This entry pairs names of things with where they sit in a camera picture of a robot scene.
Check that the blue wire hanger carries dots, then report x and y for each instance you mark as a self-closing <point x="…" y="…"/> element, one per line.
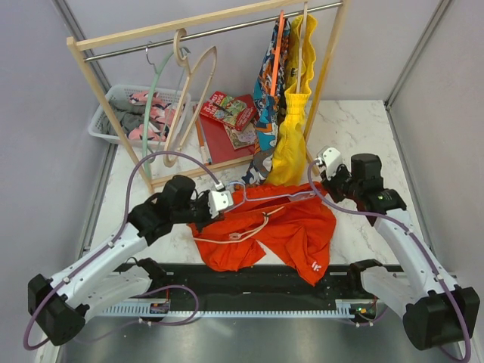
<point x="293" y="197"/>

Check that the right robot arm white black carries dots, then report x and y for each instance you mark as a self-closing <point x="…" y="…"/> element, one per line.
<point x="435" y="310"/>

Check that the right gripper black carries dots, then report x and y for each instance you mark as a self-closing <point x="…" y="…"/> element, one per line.
<point x="329" y="184"/>

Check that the small illustrated booklet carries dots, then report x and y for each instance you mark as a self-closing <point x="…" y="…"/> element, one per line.
<point x="240" y="139"/>

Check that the aluminium corner post left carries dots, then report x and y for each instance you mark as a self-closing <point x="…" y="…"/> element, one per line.
<point x="76" y="31"/>

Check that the aluminium corner post right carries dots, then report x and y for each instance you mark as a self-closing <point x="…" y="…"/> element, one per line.
<point x="423" y="41"/>

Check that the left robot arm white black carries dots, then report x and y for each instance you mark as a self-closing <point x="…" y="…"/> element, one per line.
<point x="62" y="304"/>

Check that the aluminium corner post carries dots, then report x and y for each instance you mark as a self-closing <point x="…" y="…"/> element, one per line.
<point x="76" y="31"/>
<point x="423" y="41"/>

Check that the colourful patterned shorts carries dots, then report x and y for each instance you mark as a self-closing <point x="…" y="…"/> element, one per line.
<point x="267" y="120"/>

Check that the wooden clothes rack frame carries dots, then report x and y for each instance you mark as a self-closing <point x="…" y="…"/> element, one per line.
<point x="78" y="47"/>

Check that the light wooden hanger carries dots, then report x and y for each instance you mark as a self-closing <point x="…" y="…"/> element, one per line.
<point x="203" y="69"/>

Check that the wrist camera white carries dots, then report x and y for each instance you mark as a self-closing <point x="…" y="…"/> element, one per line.
<point x="329" y="159"/>
<point x="219" y="200"/>

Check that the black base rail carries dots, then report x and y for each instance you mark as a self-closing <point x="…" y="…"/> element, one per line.
<point x="261" y="287"/>

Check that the yellow shorts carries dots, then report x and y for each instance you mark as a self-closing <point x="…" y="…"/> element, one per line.
<point x="289" y="160"/>

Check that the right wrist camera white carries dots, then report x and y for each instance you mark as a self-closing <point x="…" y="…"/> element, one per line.
<point x="329" y="159"/>

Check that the grey garment in basket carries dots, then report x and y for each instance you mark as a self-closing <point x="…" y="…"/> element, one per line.
<point x="130" y="116"/>

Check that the orange shorts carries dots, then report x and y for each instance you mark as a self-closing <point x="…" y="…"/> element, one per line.
<point x="298" y="232"/>

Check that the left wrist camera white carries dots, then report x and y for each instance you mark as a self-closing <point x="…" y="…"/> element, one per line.
<point x="219" y="200"/>

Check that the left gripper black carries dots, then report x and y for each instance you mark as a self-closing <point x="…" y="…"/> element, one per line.
<point x="207" y="220"/>

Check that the metal hanging rail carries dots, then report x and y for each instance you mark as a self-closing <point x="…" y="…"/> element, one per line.
<point x="199" y="35"/>

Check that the mint green plastic hanger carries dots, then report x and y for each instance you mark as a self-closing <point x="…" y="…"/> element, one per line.
<point x="157" y="73"/>

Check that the white plastic laundry basket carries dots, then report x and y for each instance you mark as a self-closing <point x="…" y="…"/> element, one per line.
<point x="122" y="92"/>

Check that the wooden hanger with yellow shorts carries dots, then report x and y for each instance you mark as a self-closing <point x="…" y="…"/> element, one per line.
<point x="302" y="35"/>

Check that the orange plastic hanger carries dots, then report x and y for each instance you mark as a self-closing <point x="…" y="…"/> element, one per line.
<point x="277" y="54"/>

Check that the white slotted cable duct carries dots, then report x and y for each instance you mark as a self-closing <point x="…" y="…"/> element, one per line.
<point x="142" y="308"/>

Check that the large red book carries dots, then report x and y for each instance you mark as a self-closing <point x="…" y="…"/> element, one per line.
<point x="220" y="147"/>

